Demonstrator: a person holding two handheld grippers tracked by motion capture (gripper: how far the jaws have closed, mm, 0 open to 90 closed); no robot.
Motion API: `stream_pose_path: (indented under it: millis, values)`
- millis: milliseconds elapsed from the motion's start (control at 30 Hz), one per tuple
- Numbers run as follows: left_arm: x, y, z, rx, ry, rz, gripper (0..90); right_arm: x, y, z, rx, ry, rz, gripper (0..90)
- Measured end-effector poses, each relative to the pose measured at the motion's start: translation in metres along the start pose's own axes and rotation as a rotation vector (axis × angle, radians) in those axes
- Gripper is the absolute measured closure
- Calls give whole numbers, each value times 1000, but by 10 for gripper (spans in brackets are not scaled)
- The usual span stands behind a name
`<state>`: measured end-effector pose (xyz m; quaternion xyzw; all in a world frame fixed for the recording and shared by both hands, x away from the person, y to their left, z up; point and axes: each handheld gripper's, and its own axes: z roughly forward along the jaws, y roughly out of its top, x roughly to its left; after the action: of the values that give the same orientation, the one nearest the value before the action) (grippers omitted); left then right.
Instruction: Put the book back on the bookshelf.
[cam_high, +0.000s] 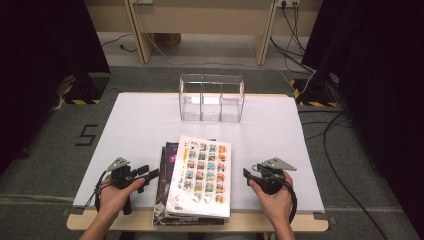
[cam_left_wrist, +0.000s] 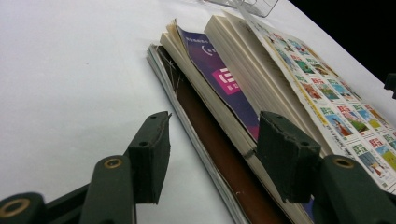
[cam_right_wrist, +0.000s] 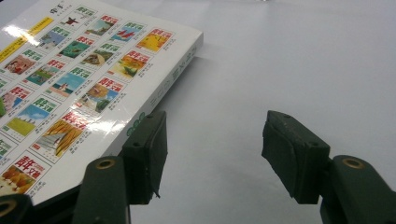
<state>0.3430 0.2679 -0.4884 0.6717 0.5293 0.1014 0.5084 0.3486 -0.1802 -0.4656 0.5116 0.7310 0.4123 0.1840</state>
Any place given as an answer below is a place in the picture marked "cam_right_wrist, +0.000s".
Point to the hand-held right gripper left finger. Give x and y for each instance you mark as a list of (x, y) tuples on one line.
[(144, 155)]

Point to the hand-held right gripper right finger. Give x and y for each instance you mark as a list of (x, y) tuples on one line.
[(295, 155)]

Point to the thick white book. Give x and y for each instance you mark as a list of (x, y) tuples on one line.
[(93, 77)]

